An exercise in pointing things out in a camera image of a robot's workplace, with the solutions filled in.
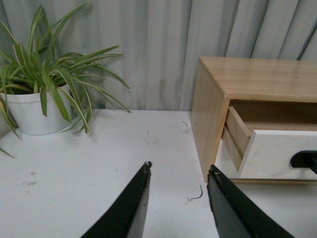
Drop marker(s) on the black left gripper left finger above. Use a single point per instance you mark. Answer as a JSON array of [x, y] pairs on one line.
[[127, 215]]

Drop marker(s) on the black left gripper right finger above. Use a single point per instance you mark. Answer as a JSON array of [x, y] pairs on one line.
[[235, 215]]

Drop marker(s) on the white drawer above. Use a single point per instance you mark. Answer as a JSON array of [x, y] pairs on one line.
[[261, 140]]

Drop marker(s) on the black drawer handle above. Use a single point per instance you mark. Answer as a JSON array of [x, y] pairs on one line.
[[305, 159]]

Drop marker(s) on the light wooden drawer cabinet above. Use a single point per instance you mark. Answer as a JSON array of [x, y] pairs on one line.
[[222, 82]]

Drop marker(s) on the white plant pot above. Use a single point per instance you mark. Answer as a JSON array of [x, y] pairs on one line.
[[27, 113]]

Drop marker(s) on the grey curtain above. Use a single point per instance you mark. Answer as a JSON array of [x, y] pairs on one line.
[[160, 41]]

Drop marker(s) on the green spider plant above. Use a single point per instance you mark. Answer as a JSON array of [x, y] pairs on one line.
[[34, 68]]

